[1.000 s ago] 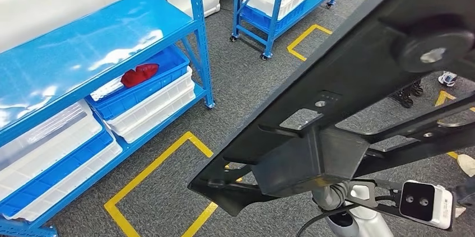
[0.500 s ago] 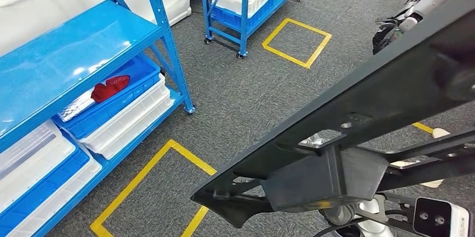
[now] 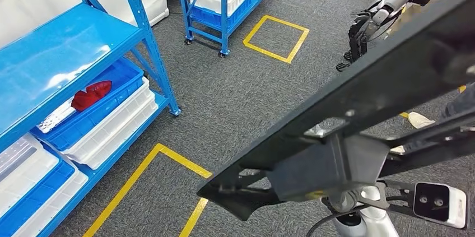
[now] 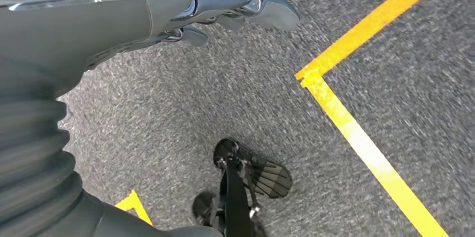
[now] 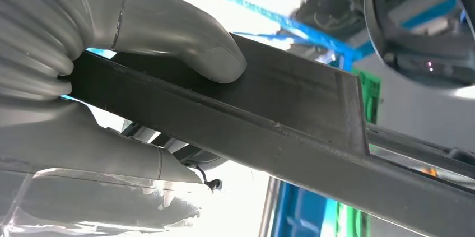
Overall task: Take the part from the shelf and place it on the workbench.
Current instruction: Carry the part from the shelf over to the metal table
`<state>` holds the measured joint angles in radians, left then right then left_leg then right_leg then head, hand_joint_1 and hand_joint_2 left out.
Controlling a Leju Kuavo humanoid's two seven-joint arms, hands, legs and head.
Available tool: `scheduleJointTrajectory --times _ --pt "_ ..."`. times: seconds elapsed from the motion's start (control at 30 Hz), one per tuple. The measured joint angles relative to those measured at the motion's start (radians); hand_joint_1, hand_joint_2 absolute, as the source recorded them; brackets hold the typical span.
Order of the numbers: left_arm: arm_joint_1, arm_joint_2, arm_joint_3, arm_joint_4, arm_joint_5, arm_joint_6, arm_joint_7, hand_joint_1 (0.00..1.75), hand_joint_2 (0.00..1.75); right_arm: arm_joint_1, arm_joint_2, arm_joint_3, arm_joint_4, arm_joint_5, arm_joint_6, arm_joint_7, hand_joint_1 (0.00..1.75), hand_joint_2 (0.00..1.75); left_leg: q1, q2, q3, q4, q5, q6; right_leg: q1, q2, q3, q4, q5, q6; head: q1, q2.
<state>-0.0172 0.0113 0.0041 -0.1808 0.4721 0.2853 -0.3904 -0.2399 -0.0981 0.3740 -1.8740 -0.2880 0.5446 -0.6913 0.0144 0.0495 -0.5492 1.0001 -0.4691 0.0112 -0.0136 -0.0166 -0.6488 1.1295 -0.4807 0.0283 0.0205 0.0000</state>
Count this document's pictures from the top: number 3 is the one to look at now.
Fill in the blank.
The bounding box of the blue plastic crate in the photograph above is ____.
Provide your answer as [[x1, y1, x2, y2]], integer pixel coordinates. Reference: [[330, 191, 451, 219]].
[[189, 0, 262, 31], [0, 157, 77, 237], [30, 57, 146, 151]]

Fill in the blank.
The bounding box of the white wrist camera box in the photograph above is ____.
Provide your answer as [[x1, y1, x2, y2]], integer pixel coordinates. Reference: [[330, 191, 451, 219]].
[[413, 182, 468, 230]]

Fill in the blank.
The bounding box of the white car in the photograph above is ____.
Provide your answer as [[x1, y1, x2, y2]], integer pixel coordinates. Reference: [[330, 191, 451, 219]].
[[0, 0, 172, 49]]

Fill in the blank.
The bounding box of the blue wheeled shelf rack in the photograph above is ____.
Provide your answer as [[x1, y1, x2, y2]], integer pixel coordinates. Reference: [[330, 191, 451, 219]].
[[173, 0, 297, 59]]

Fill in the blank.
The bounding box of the yellow floor tape square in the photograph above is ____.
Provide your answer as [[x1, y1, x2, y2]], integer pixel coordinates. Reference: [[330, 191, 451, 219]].
[[82, 142, 213, 237]]

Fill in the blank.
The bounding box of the blue metal shelf rack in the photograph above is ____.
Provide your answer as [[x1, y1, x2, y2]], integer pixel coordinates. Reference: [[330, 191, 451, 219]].
[[0, 0, 183, 237]]

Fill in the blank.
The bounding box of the black cable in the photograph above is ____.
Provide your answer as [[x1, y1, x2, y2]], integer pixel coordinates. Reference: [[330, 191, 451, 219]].
[[305, 205, 366, 237]]

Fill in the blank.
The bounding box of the black plastic panel part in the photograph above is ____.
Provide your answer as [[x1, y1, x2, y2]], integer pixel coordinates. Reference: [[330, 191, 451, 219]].
[[197, 0, 475, 222]]

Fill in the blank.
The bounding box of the black camera bracket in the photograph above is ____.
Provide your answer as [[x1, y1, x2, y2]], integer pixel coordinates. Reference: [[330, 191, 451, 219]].
[[358, 180, 416, 218]]

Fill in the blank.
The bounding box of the white perforated part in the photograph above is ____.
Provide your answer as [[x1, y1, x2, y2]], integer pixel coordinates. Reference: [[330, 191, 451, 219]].
[[37, 97, 80, 134]]

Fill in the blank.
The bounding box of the red plastic part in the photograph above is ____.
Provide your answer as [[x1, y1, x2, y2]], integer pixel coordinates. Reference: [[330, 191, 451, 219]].
[[70, 80, 113, 113]]

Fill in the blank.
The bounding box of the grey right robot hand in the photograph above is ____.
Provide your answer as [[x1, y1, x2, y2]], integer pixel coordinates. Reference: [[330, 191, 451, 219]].
[[328, 189, 359, 214]]

